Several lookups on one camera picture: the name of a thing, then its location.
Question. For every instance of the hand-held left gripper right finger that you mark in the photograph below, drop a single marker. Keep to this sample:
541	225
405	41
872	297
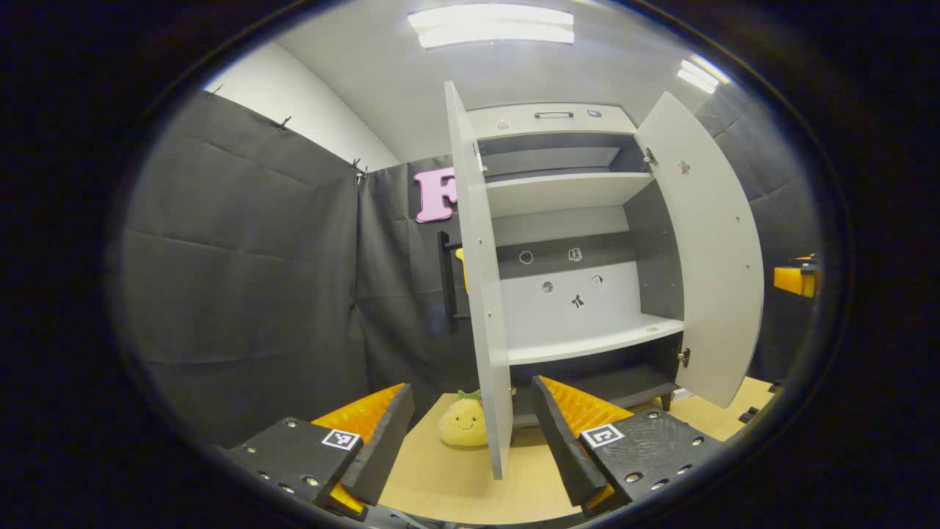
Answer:
562	441

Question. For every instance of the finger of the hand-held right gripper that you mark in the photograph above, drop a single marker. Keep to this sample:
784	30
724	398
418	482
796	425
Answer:
806	259
788	281

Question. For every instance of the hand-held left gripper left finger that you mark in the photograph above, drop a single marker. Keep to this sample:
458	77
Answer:
385	441

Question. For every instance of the grey shoe cabinet door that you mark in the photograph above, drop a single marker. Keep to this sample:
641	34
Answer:
485	308
712	257

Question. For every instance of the grey double-door shoe cabinet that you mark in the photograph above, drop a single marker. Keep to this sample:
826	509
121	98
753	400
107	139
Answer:
565	192

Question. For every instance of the yellow plush toy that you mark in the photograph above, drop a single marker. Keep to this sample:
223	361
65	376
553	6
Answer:
463	422

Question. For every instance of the small black object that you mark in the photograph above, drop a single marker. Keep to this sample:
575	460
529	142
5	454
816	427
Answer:
749	415

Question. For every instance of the small ceiling light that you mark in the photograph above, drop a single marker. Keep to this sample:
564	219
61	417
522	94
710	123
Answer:
701	73

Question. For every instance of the black backdrop cloth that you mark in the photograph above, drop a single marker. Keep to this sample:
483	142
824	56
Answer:
242	257

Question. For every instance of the long ceiling light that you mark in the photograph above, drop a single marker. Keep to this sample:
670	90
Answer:
492	26

